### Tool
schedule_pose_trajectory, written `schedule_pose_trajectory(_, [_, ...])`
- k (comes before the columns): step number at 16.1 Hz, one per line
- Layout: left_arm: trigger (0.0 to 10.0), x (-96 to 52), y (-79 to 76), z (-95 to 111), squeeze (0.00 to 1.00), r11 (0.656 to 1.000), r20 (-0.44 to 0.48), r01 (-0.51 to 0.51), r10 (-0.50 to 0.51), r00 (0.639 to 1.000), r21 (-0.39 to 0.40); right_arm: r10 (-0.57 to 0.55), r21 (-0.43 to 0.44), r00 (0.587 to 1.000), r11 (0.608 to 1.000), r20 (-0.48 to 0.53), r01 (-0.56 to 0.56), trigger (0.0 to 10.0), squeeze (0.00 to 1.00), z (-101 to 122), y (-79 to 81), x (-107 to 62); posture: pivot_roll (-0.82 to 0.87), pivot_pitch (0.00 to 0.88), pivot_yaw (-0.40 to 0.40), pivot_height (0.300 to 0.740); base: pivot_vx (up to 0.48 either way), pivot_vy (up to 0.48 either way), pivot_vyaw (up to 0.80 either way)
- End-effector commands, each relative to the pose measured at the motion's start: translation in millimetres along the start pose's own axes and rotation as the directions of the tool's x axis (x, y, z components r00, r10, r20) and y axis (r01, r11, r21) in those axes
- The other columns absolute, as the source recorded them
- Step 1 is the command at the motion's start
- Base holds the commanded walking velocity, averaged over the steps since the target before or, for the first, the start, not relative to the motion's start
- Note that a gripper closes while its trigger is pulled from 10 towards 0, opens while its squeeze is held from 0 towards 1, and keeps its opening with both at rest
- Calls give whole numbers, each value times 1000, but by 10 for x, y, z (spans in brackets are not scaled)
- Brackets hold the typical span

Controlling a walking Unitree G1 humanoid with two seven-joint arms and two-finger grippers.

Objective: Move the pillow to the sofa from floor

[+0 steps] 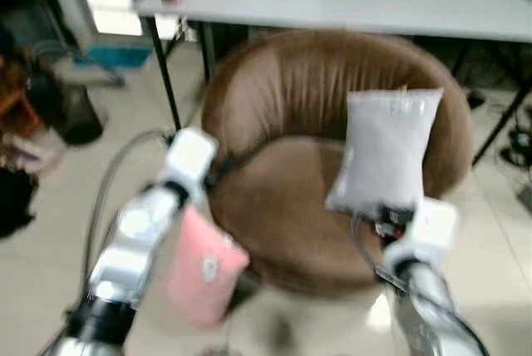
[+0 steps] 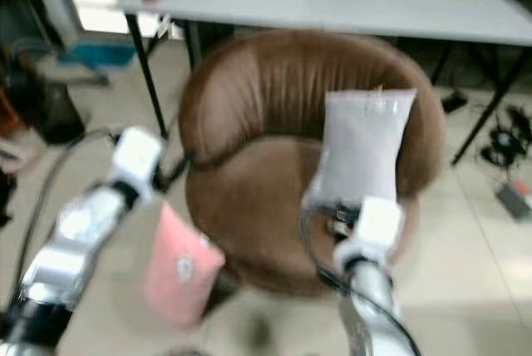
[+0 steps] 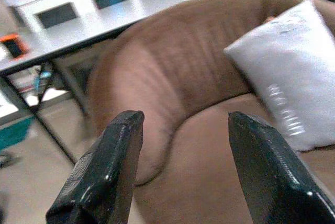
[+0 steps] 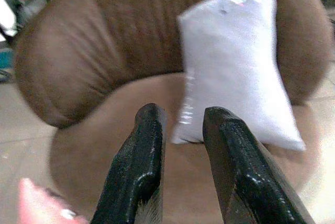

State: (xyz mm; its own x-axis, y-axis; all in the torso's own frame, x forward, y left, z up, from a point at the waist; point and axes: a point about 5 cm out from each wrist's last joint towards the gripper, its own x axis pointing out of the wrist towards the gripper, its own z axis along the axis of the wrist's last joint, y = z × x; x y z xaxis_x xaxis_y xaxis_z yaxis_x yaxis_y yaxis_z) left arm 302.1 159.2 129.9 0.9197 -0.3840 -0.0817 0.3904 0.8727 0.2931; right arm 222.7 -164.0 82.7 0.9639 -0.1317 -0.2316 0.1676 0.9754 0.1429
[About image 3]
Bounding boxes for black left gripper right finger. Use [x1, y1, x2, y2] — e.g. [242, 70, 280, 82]
[228, 111, 335, 224]

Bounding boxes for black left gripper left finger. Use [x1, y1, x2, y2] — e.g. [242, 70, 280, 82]
[45, 110, 145, 224]

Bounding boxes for white pillow with print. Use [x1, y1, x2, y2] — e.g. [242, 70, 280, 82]
[223, 0, 335, 152]

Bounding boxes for teal object on floor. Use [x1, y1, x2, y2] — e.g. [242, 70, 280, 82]
[0, 117, 35, 151]

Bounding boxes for brown fabric sofa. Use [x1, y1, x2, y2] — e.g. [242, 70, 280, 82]
[86, 0, 335, 224]

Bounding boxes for orange and black device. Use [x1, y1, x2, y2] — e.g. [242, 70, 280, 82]
[0, 33, 31, 59]

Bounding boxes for white box with dark windows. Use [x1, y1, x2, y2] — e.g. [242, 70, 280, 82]
[4, 0, 144, 39]

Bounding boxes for white table with black frame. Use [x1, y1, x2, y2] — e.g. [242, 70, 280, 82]
[0, 0, 275, 166]

